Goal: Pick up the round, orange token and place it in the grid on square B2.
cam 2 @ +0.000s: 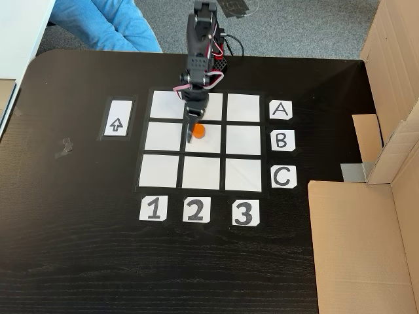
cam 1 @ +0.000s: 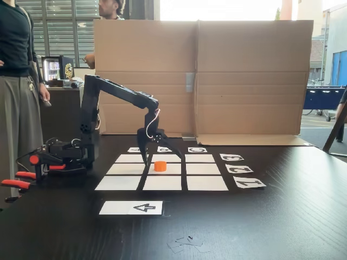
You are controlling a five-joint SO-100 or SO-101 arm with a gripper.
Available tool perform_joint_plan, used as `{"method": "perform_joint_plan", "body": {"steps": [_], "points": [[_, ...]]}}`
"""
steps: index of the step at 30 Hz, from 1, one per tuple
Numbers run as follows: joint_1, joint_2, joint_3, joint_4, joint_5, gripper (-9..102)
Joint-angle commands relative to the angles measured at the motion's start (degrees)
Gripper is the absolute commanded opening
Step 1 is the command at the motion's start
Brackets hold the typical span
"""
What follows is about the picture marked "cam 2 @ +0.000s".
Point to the white arrow paper sheet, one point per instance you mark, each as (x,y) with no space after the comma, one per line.
(118,111)

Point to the black tape patch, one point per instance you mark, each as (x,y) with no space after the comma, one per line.
(234,7)

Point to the round orange token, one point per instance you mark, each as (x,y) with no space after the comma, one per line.
(199,131)

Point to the number 3 paper sheet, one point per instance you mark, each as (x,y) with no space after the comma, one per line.
(246,212)

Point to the number 2 paper sheet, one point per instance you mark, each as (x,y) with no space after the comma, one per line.
(196,210)

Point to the white nine-square grid sheet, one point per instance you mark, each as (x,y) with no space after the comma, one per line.
(242,140)

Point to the clear tape scraps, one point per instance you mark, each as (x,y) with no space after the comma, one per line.
(65,148)

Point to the number 1 paper sheet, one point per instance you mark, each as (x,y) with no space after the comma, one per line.
(153,208)

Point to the person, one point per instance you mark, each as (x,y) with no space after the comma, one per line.
(108,23)

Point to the letter A paper sheet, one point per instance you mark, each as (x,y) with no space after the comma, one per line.
(281,110)

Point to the brown cardboard box panel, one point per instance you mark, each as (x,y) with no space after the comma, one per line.
(357,248)
(393,65)

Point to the letter B paper sheet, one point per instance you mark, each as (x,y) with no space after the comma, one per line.
(283,140)

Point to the letter C paper sheet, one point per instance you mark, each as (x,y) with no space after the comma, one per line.
(283,177)

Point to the white table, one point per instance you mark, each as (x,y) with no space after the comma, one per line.
(23,32)

